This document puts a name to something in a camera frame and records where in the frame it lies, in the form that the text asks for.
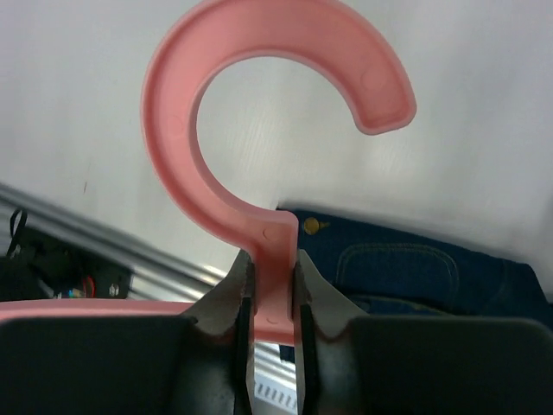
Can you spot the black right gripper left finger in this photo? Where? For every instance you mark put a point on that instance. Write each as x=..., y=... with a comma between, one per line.
x=99, y=356

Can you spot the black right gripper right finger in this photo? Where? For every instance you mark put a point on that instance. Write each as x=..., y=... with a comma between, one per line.
x=351, y=362

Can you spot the dark blue denim skirt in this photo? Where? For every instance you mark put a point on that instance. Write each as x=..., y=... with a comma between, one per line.
x=389, y=272

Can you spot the pink plastic hanger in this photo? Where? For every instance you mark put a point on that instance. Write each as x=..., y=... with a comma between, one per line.
x=270, y=130

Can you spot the aluminium mounting rail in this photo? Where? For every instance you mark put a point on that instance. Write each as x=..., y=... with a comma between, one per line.
x=160, y=285

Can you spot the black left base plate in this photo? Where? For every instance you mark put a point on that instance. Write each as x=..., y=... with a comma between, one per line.
x=36, y=265

